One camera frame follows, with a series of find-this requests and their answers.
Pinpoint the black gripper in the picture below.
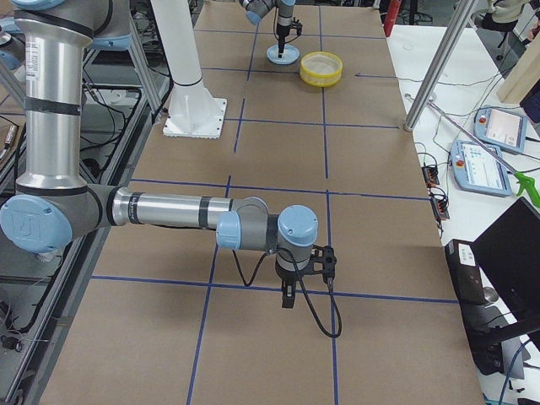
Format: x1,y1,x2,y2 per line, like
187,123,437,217
276,264,299,309
276,16,288,57

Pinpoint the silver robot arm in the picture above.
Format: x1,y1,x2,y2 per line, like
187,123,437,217
239,0,300,64
1,1,318,308

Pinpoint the yellow plastic steamer basket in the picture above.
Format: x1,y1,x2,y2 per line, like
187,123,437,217
300,51,343,88

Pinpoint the light blue plate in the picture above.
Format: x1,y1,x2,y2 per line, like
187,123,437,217
267,44,300,65

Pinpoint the red cylinder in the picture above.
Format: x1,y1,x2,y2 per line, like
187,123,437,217
383,0,402,38

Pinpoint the black computer box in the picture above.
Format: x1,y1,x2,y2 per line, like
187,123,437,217
445,240,487,305

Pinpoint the seated person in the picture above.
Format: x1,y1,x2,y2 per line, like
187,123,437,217
480,0,539,32

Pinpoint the teach pendant near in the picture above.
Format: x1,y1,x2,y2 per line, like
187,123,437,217
450,139,512,197

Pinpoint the teach pendant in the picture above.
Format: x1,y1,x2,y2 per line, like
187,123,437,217
474,105,527,154
450,139,512,197

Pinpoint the black monitor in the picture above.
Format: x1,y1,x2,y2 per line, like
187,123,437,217
462,197,539,379

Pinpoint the teach pendant far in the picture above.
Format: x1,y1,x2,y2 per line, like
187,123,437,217
474,105,527,154

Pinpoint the black camera cable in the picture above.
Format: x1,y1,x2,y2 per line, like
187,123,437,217
230,246,343,338

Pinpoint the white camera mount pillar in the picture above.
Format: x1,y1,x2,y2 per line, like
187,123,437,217
151,0,227,139

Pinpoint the grey aluminium frame post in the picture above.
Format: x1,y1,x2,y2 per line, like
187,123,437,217
404,0,477,132

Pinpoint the black cable hub right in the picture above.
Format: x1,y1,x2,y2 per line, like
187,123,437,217
430,195,450,221

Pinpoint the black cable hub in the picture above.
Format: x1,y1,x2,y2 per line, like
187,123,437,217
430,195,450,221
422,165,440,187

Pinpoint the black cable hub left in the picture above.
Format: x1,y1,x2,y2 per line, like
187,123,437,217
422,165,440,187

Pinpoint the green handled reacher grabber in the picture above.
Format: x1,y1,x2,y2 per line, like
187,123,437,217
427,99,540,208

